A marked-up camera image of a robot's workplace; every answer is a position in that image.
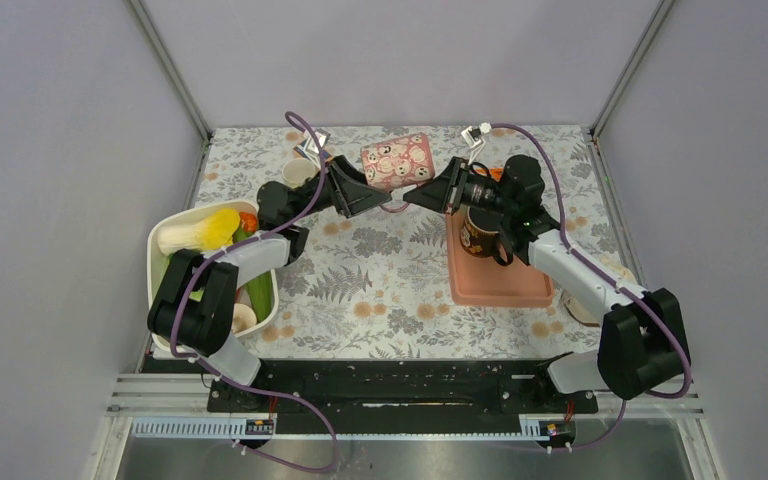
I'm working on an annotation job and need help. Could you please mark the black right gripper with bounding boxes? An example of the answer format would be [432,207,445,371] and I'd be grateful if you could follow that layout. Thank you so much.
[403,157,515,218]

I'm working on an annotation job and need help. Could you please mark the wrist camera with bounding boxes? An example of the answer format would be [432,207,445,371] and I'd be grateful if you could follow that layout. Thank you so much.
[293,130,331,168]
[461,122,492,163]

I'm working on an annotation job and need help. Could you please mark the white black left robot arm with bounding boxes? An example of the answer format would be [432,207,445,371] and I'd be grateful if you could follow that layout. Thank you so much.
[147,156,391,411]

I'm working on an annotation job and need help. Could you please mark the salmon pink plastic tray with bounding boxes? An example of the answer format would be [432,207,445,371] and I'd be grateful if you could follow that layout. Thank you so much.
[445,211,555,308]

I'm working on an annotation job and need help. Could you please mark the black skull pattern mug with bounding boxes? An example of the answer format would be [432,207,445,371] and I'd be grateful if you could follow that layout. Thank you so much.
[460,207,514,267]

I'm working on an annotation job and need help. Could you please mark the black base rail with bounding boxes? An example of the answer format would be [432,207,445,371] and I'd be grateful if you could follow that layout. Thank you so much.
[207,359,598,415]

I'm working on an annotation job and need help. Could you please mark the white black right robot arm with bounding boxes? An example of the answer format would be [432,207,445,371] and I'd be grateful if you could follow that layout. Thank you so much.
[404,155,692,412]

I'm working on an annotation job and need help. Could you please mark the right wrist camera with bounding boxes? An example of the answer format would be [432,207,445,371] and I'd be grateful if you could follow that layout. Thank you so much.
[461,122,492,163]

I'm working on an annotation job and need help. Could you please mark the orange box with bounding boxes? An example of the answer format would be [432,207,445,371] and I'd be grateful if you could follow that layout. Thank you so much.
[483,168,504,182]

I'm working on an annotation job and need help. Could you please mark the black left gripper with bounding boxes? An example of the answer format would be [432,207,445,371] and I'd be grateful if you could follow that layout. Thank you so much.
[290,156,394,222]

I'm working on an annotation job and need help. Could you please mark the yellow white cabbage toy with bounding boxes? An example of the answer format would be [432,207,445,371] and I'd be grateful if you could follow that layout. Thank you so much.
[155,208,241,255]

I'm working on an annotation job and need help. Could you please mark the white mushroom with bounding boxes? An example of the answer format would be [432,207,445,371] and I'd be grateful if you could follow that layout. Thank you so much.
[231,303,258,335]

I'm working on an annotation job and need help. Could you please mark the pink patterned mug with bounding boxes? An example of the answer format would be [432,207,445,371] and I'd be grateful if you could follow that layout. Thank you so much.
[360,132,435,192]

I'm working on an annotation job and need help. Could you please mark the white vegetable basin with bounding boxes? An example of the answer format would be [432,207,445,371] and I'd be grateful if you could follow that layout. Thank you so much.
[146,199,280,340]

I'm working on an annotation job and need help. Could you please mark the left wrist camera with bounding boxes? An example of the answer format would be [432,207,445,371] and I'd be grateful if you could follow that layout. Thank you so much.
[293,130,331,168]

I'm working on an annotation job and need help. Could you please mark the yellow green faceted mug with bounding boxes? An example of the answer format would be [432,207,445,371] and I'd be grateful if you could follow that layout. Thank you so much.
[282,158,319,188]

